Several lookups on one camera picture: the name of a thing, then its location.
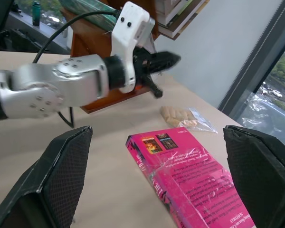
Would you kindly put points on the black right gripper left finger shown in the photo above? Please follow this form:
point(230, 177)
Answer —
point(61, 171)

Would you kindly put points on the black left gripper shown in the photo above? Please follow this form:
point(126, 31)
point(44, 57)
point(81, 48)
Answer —
point(142, 64)

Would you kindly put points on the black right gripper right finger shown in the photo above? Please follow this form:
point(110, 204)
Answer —
point(259, 171)

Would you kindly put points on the white paged book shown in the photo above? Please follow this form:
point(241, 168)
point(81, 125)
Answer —
point(171, 10)

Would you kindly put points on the pink paperback book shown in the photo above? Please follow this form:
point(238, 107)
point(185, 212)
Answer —
point(192, 180)

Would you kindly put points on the wooden bookshelf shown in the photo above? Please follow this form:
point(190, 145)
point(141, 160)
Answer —
point(90, 42)

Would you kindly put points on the green book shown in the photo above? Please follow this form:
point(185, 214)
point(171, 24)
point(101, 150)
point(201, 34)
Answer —
point(95, 12)

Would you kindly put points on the clear bag of snacks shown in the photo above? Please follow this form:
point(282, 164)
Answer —
point(178, 117)

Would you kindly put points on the stack of books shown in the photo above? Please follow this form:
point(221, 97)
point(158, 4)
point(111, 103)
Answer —
point(184, 25)

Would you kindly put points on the green water bottle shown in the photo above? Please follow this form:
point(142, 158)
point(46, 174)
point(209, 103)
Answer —
point(36, 14)

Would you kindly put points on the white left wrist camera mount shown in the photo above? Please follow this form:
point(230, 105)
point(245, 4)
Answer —
point(128, 31)

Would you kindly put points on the dark window frame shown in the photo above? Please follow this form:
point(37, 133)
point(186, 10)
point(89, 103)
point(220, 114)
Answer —
point(256, 57)

